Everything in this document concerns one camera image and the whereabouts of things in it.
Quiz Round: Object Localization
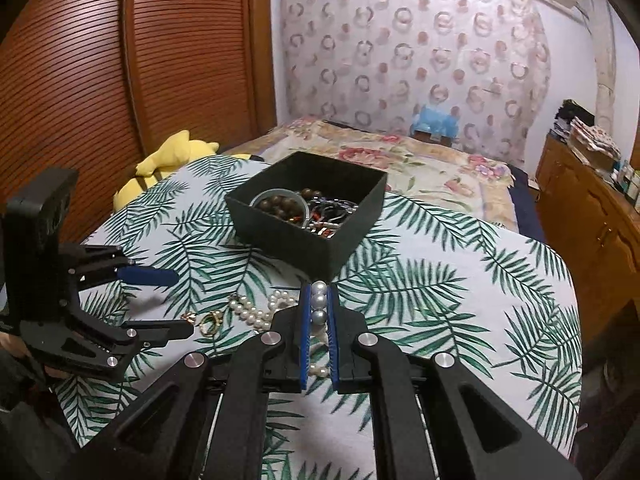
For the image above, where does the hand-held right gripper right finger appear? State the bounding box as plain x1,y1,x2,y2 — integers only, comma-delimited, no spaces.
327,282,584,480

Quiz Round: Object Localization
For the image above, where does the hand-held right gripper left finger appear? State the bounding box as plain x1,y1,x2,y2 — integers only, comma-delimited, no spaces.
65,281,310,480

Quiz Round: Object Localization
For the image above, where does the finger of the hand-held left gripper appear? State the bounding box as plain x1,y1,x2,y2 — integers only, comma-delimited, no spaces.
30,306,195,384
62,245,181,291

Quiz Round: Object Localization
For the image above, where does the pearl necklace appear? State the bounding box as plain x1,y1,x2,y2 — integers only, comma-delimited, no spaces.
227,281,334,379

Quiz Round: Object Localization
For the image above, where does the gold ring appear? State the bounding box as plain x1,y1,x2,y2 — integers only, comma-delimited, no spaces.
199,311,225,337

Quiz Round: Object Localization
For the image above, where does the black jewelry box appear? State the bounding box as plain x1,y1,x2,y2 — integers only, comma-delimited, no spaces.
224,151,389,281

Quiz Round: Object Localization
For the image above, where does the red string bracelet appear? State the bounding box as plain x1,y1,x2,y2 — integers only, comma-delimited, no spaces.
295,212,342,239

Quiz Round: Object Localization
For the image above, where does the large brown wooden bead bracelet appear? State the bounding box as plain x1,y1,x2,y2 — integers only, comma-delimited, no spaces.
256,196,301,224

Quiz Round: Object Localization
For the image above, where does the silver bangle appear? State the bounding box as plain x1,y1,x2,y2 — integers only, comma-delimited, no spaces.
312,197,359,222

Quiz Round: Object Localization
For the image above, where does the pale jade bangle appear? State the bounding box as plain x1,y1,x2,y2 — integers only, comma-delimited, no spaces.
250,187,309,217

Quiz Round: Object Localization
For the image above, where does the leaf print tablecloth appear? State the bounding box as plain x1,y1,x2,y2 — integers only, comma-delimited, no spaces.
55,152,584,480

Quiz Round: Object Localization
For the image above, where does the yellow plush toy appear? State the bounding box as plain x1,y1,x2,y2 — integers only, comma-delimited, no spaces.
112,130,254,211

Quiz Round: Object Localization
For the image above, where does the wooden louvered wardrobe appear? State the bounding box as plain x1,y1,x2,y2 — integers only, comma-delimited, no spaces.
0,0,279,281

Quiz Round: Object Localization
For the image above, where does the floral bedspread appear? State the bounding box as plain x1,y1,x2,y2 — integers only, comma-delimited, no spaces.
220,116,519,234

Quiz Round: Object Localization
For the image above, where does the dark blue mattress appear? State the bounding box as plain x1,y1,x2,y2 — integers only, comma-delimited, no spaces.
507,165,546,247

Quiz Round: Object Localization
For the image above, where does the blue bag on bed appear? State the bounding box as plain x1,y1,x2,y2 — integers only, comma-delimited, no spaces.
411,104,464,144

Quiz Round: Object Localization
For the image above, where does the wooden sideboard cabinet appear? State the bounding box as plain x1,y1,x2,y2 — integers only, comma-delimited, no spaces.
535,132,640,357

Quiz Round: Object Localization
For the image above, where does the dark folded clothes stack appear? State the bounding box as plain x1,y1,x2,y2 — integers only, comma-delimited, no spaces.
554,100,596,139

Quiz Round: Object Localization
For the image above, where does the floral folded cloth stack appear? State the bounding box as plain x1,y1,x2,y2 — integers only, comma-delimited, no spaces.
570,116,624,169

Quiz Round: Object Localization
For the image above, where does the row of cosmetic bottles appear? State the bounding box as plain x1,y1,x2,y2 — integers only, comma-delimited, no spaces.
610,157,640,197

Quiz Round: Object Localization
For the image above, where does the ring pattern curtain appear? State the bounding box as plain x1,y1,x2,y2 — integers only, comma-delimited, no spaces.
272,0,551,169

